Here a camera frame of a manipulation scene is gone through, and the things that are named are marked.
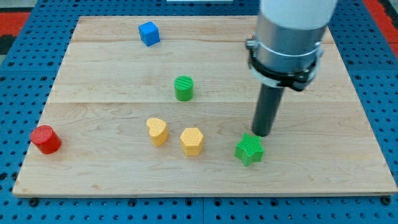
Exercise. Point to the green star block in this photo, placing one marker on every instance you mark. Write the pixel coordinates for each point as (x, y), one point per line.
(249, 149)

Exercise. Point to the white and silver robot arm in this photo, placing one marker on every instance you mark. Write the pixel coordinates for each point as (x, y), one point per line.
(286, 47)

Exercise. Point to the yellow hexagon block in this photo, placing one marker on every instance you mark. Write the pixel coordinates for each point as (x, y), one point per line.
(192, 141)

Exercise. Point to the green cylinder block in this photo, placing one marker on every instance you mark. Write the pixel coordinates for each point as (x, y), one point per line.
(183, 86)

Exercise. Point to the yellow heart block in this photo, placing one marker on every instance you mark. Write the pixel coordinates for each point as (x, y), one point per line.
(158, 131)

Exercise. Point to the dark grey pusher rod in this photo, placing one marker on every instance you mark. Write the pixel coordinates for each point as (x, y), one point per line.
(266, 109)

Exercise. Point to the blue cube block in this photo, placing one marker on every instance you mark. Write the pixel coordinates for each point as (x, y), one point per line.
(149, 33)

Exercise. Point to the light wooden board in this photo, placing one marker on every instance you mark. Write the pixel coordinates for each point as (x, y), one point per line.
(109, 84)

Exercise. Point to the red cylinder block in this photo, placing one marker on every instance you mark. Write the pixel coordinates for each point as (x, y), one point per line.
(45, 139)

